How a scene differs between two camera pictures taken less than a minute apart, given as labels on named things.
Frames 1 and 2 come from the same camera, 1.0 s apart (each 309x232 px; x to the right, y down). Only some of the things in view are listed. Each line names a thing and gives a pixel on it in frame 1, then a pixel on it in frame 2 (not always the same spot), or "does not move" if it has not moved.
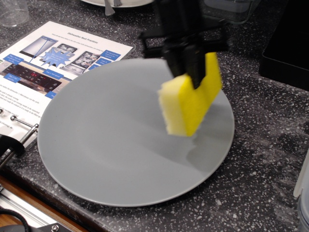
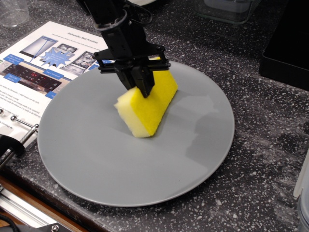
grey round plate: (102, 137) does not move
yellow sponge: (185, 106) to (143, 115)
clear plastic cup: (13, 13) does not move
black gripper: (182, 27) to (120, 23)
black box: (286, 56) does not move
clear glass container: (232, 11) does not move
